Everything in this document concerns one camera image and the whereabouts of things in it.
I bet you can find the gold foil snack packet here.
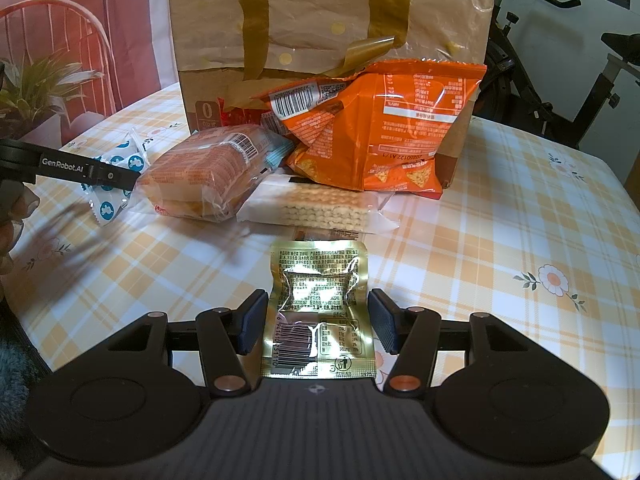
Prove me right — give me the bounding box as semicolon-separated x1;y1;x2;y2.
262;240;376;379

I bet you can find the white blue candy packet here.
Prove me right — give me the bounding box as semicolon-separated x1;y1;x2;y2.
81;130;149;226

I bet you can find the clear wafer cracker package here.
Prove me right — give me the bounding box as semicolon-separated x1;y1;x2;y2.
236;174;399;234

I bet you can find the pink bread package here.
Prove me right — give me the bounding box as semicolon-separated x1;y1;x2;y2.
137;124;294;222

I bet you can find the orange chips bag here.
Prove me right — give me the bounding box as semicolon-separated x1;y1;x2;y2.
258;60;486;198

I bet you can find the person's left hand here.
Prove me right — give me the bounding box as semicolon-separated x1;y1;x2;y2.
1;180;40;275

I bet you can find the yellow plaid tablecloth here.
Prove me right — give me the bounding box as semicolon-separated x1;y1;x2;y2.
3;119;639;479

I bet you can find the red printed curtain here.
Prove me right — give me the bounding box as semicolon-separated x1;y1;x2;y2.
1;0;178;148

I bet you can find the red snack packet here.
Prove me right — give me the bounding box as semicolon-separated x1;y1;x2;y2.
218;98;286;134

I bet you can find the black exercise bike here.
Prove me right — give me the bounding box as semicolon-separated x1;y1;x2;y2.
474;0;639;148

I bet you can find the cardboard box with plastic bag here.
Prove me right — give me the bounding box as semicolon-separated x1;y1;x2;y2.
166;0;497;189

